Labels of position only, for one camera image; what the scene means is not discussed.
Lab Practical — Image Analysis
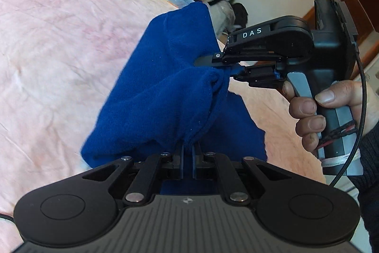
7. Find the blue knit sweater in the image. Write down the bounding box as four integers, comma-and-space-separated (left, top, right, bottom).
81, 2, 267, 195

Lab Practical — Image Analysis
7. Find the person's right hand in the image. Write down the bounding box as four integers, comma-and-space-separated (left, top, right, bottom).
282, 79, 379, 156

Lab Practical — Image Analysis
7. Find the brown wooden door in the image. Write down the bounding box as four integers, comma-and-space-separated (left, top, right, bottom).
301, 0, 379, 70

